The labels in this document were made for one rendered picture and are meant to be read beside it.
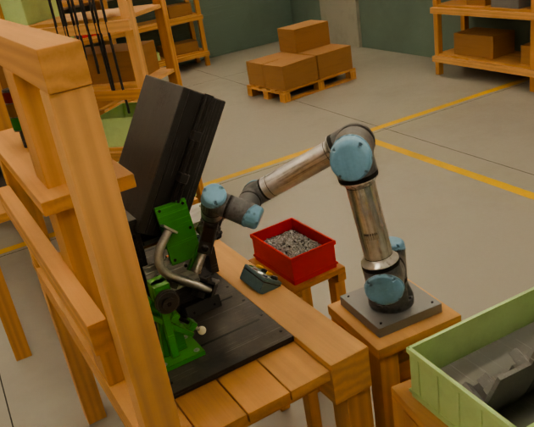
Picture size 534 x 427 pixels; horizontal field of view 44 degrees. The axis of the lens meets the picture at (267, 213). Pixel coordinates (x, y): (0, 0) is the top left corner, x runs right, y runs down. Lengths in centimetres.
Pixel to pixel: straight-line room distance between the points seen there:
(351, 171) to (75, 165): 77
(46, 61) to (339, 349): 118
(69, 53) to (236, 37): 1072
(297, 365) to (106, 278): 74
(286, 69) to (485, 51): 230
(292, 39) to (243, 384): 708
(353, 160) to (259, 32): 1051
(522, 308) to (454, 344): 27
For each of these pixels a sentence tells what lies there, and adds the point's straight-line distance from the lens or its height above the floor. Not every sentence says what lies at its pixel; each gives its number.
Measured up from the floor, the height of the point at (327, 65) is 28.
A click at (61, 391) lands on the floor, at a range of 375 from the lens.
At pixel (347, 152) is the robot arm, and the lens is 180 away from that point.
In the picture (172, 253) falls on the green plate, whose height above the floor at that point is 111.
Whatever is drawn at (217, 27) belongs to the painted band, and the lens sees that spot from 1189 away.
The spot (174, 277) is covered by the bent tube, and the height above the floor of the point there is 105.
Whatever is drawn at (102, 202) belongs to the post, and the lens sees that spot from 145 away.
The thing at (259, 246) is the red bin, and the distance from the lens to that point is 270.
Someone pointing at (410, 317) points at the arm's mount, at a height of 88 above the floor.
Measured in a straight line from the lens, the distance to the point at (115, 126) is 494.
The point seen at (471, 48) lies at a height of 36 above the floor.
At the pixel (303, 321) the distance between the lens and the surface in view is 216.
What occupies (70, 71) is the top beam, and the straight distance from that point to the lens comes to 138.
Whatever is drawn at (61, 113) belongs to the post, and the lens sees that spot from 139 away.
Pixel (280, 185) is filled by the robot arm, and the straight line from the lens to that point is 205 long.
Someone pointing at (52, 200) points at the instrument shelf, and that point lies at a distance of 174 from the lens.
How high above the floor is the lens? 211
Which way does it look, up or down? 24 degrees down
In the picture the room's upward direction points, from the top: 9 degrees counter-clockwise
